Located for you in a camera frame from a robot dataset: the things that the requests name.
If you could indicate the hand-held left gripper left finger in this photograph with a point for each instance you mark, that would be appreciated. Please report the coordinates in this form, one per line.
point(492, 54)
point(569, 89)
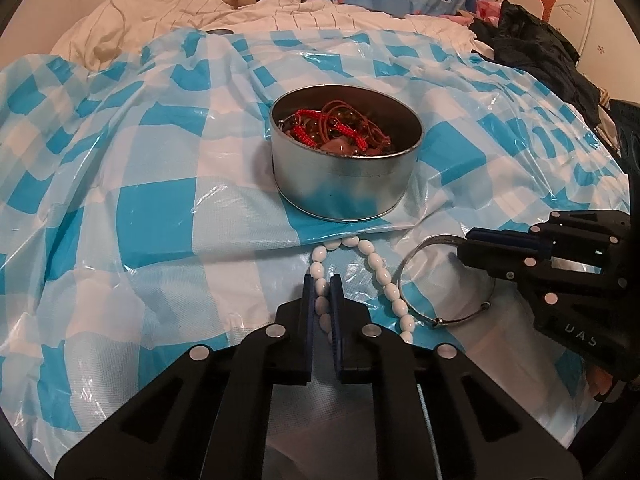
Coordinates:
point(310, 310)

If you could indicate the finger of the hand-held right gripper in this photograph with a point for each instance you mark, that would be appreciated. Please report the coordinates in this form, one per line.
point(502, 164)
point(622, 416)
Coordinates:
point(495, 260)
point(500, 236)

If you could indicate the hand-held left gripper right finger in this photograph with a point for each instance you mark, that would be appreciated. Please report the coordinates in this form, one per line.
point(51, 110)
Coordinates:
point(336, 315)

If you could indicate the thin silver bangle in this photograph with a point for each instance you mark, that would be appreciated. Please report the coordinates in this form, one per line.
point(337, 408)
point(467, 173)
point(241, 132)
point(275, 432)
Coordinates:
point(440, 321)

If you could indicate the round silver metal tin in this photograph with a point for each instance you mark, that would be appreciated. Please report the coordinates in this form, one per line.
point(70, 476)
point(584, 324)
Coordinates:
point(345, 190)

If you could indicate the person's right hand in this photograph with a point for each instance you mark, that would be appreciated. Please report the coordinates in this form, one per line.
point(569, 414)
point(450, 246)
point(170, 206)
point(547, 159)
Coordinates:
point(600, 385)

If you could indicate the blue white checkered plastic sheet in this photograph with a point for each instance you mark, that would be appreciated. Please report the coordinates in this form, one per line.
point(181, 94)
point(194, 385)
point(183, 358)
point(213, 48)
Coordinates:
point(150, 200)

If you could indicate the pile of dark clothes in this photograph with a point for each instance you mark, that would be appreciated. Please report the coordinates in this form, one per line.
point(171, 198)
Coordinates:
point(540, 45)

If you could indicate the pink cloth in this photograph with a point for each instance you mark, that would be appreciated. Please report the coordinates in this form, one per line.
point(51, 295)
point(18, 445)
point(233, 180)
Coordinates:
point(482, 10)

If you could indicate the small black round object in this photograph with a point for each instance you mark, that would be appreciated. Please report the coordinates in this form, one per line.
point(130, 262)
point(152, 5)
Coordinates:
point(220, 32)

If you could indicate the tan and black small object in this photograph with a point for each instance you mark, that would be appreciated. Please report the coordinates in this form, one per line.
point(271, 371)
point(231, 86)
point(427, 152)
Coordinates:
point(244, 0)

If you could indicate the white striped quilt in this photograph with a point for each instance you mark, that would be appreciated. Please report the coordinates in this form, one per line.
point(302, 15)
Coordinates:
point(165, 15)

